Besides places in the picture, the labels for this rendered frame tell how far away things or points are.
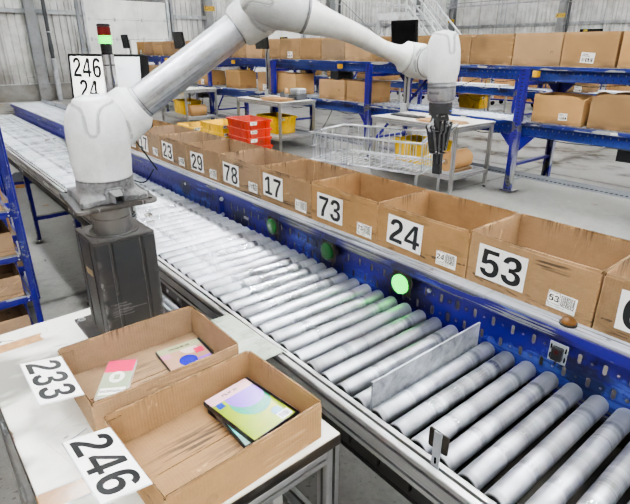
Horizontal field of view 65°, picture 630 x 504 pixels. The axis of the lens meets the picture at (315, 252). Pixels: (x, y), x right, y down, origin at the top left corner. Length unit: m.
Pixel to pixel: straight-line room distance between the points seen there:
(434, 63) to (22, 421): 1.50
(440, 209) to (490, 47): 4.99
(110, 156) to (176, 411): 0.69
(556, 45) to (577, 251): 4.86
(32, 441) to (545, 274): 1.36
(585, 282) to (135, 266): 1.25
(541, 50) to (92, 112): 5.67
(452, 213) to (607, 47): 4.47
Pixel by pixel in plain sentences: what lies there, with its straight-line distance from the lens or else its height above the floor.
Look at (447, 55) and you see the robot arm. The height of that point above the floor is 1.55.
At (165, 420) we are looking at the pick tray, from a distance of 1.29.
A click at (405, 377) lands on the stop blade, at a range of 1.38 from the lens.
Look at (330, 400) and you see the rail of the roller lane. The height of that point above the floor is 0.72.
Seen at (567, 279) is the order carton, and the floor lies 1.00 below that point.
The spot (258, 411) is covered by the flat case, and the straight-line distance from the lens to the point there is 1.22.
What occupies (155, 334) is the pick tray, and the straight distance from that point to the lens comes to 1.56.
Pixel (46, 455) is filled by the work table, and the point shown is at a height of 0.75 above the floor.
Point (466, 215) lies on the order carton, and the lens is 1.98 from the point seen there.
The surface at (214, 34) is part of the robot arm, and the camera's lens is 1.65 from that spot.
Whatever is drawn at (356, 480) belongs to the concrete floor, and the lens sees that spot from 2.16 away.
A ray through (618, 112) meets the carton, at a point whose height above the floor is 0.98.
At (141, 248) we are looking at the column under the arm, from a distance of 1.55.
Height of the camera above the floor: 1.58
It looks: 22 degrees down
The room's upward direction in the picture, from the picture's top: straight up
